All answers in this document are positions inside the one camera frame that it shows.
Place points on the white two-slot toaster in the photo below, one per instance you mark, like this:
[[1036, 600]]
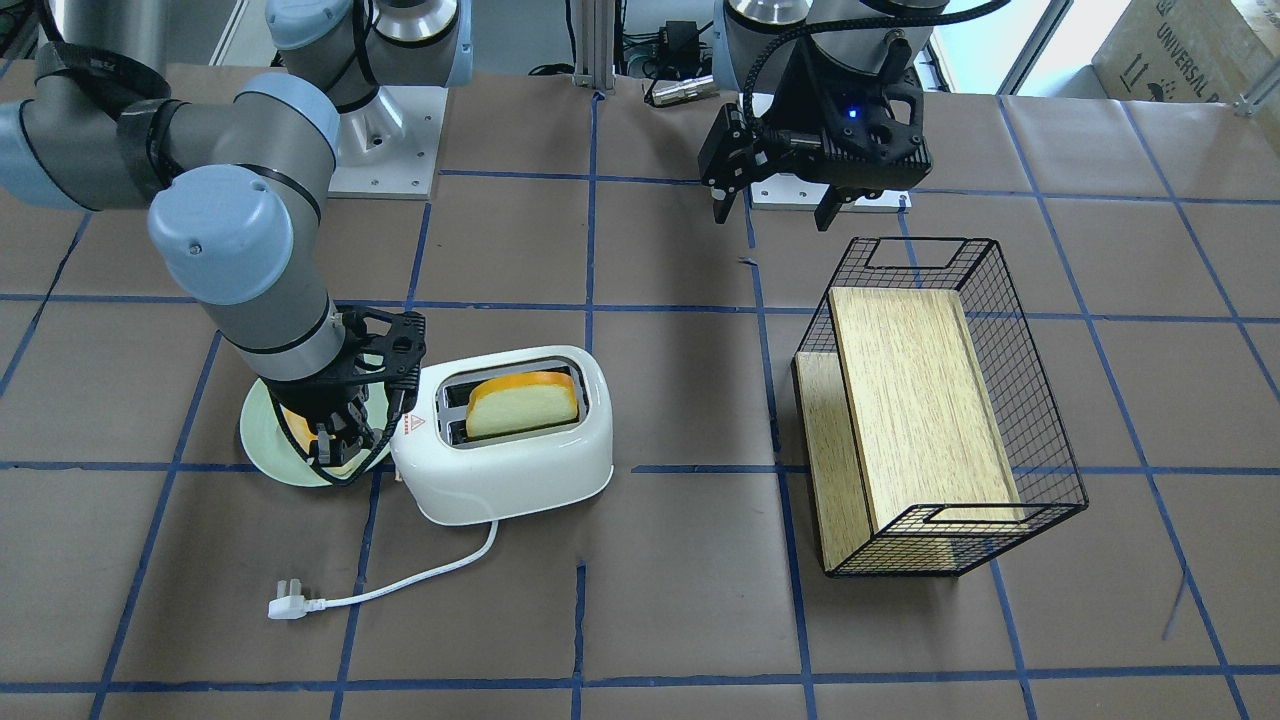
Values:
[[458, 477]]

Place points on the light green plate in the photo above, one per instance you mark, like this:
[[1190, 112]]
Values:
[[274, 452]]

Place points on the wooden box in basket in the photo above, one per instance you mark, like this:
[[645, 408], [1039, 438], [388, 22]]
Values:
[[909, 471]]

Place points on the triangular bread on plate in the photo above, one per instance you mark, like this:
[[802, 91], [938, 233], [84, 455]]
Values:
[[303, 436]]

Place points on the bread slice in toaster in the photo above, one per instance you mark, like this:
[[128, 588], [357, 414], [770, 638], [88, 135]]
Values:
[[516, 402]]

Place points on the black wire basket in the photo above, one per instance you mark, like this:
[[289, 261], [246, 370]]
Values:
[[1029, 420]]

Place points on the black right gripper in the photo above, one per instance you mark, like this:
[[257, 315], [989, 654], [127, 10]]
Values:
[[318, 397]]

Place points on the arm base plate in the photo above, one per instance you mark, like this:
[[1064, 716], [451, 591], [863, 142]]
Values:
[[388, 148], [784, 192]]

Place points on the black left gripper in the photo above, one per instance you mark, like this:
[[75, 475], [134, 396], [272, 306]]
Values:
[[797, 103]]

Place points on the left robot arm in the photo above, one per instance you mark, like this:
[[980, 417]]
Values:
[[753, 39]]

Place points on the black power adapter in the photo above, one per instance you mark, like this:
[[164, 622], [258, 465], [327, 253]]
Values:
[[679, 54]]

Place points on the aluminium frame post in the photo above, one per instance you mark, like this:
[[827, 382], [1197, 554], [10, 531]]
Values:
[[593, 25]]

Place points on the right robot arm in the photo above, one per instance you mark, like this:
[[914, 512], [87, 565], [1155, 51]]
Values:
[[234, 194]]

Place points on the cardboard box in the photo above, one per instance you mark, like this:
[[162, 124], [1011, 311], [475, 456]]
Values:
[[1187, 51]]

